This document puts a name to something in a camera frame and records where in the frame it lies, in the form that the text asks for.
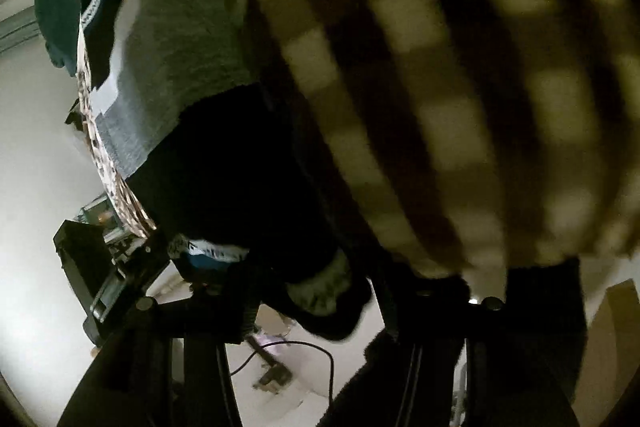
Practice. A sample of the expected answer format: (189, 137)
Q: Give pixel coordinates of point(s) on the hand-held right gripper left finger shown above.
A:
(200, 357)

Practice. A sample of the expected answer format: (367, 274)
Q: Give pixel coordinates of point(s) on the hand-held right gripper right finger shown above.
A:
(450, 357)

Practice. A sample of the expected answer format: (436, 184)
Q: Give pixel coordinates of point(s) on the black grey white striped sweater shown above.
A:
(175, 57)

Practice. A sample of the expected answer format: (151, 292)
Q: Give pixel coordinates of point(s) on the green shelf rack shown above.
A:
(98, 212)

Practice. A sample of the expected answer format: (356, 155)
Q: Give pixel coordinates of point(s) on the floral bedspread with checked skirt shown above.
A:
(450, 57)

